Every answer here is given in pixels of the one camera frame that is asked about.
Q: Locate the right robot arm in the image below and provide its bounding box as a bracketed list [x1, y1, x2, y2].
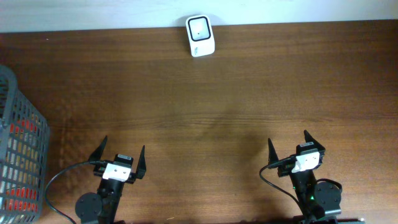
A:
[259, 130, 343, 223]

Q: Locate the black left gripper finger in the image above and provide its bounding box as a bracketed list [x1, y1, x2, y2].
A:
[136, 146, 147, 179]
[88, 136, 108, 162]

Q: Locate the white barcode scanner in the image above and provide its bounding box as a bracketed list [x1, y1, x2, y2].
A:
[185, 15, 215, 57]

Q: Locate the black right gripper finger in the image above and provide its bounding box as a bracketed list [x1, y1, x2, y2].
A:
[303, 130, 325, 152]
[267, 138, 279, 165]

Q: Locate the black camera cable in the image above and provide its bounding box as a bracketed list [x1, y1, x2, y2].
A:
[259, 157, 307, 215]
[44, 159, 108, 224]

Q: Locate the black left camera cable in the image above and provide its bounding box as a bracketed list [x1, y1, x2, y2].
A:
[44, 159, 108, 224]

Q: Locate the black right camera cable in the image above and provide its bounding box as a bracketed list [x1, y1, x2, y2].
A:
[259, 157, 307, 215]

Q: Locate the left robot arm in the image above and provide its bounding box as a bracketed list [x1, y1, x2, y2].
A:
[75, 138, 146, 223]

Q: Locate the grey plastic mesh basket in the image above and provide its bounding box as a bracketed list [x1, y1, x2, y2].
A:
[1, 65, 50, 223]

